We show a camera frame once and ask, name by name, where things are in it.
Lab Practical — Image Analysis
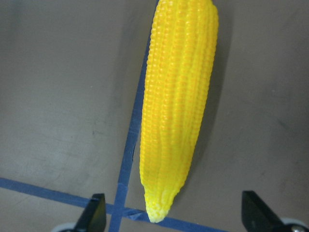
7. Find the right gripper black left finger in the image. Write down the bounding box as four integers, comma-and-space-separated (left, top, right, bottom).
72, 193, 106, 232

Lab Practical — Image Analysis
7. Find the yellow corn cob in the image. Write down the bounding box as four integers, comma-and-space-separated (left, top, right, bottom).
139, 0, 219, 223

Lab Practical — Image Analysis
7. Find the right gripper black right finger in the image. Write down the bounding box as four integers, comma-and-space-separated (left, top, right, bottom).
241, 190, 309, 232

